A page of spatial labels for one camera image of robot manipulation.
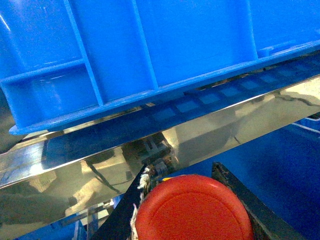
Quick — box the red mushroom push button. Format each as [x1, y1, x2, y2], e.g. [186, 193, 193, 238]
[135, 175, 254, 240]

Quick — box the blue target bin left shelf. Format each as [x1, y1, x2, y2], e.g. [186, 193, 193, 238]
[0, 0, 320, 135]

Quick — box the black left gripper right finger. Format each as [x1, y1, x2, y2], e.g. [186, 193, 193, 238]
[211, 162, 305, 240]

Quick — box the steel shelf front rail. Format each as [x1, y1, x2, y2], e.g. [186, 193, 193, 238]
[0, 50, 320, 240]

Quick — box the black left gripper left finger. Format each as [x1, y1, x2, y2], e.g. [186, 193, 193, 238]
[91, 164, 150, 240]

